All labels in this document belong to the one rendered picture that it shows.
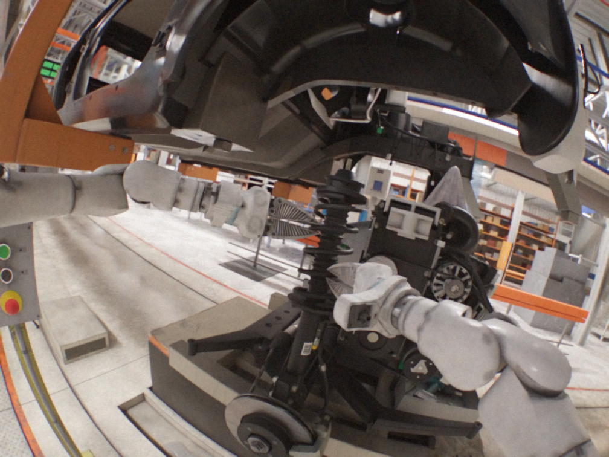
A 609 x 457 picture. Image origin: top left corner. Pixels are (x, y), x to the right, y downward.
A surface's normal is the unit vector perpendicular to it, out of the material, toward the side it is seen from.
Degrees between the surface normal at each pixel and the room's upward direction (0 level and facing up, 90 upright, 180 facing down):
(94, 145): 90
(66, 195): 81
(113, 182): 63
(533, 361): 46
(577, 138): 99
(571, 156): 125
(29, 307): 90
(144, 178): 74
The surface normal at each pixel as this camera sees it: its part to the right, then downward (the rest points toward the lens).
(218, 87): 0.90, 0.26
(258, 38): 0.62, 0.75
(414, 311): -0.67, -0.69
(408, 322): -0.92, -0.20
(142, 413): 0.23, -0.96
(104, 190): 0.95, -0.15
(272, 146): -0.29, 0.29
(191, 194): 0.49, 0.07
